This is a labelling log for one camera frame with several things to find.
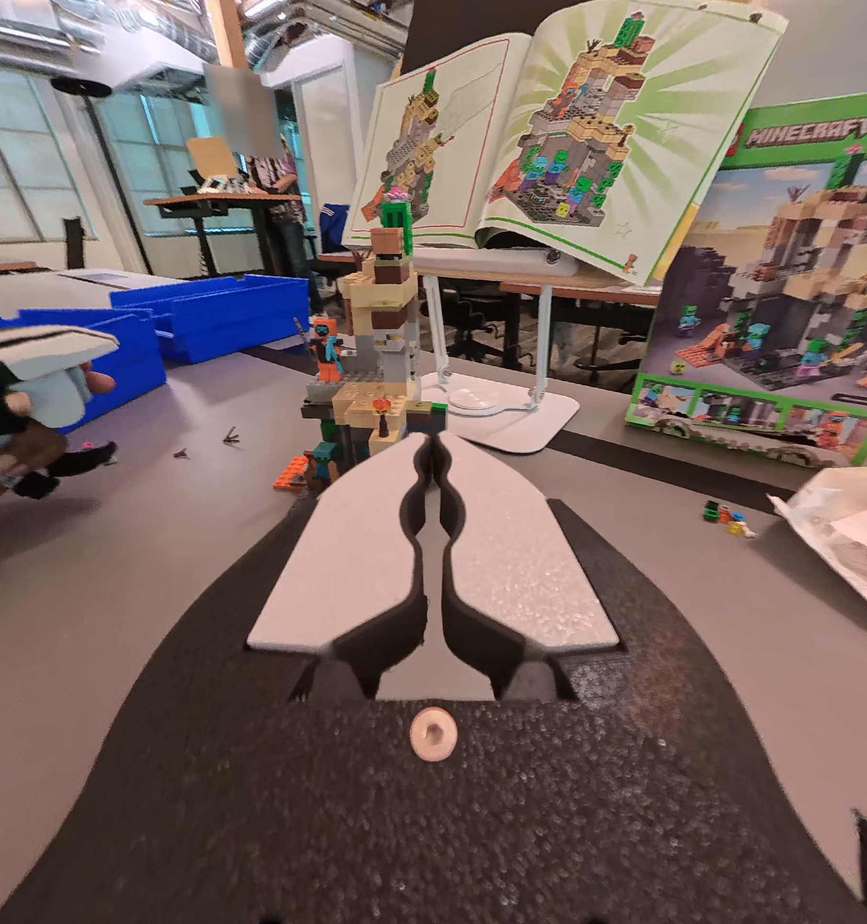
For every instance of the black chair backrest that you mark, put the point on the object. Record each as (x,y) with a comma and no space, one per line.
(76,242)

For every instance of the black office chair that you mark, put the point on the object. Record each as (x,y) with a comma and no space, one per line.
(477,317)

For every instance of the wooden standing desk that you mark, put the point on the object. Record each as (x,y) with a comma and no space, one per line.
(217,198)

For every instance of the wooden top office desk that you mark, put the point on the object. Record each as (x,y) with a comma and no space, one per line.
(585,294)

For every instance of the black floor lamp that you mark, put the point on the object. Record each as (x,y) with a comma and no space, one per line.
(80,86)

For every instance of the person's left hand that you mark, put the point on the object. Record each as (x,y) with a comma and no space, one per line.
(15,447)

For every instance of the orange toy minifigure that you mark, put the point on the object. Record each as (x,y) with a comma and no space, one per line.
(327,368)

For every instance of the open instruction booklet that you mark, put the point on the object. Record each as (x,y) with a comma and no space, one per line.
(585,144)

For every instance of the dark blue striped jacket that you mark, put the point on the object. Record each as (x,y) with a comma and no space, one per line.
(332,227)

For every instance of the blue plastic bin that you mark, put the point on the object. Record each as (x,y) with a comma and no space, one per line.
(224,317)
(130,361)

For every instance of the toy torch with orange flame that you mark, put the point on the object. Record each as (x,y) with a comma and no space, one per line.
(383,406)

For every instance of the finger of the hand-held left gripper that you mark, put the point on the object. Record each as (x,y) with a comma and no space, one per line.
(29,333)
(44,352)

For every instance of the green toy set box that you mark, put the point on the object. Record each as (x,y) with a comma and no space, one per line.
(765,289)

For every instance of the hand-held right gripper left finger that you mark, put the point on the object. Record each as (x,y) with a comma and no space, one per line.
(340,570)

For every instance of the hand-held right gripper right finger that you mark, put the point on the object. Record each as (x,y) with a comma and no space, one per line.
(534,577)

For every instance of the white book stand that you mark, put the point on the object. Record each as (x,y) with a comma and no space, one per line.
(506,422)

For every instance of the white crumpled paper bag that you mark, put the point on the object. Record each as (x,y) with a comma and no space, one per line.
(845,534)

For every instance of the cyan-headed zombie minifigure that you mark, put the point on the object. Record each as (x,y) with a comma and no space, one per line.
(325,455)

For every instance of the beige flat panel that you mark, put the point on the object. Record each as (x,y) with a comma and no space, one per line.
(213,162)

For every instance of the wooden pillar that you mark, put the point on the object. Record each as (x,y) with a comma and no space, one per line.
(228,29)

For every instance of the toy brick tower model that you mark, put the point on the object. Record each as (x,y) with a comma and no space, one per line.
(361,411)

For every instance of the cluster of small loose bricks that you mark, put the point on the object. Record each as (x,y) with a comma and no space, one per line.
(711,514)

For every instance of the glass window wall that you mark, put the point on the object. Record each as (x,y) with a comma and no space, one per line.
(29,166)

